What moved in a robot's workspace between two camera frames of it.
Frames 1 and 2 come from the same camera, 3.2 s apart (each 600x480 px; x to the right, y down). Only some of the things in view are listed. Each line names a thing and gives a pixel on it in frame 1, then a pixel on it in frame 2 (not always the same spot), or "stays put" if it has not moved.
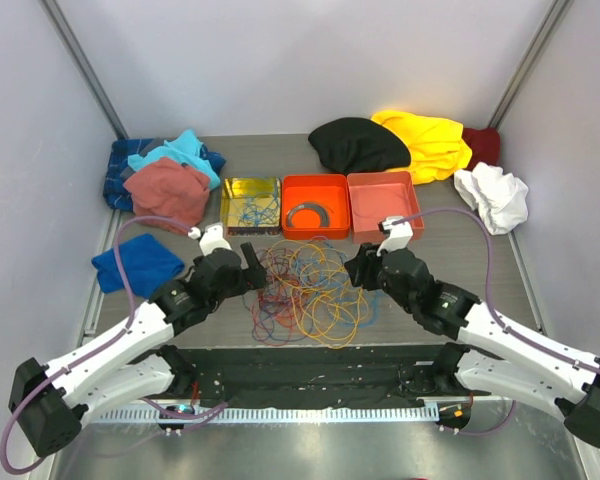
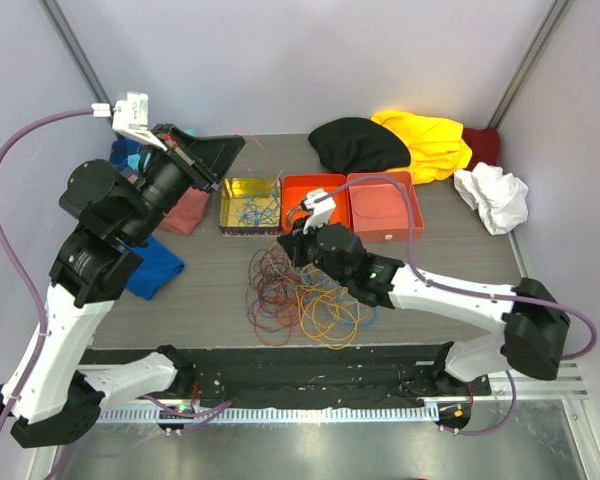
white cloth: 500,198 stays put
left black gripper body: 251,274 to 174,169
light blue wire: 260,209 stays put
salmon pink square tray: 376,196 stays put
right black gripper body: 370,269 to 307,250
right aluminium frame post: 529,61 stays put
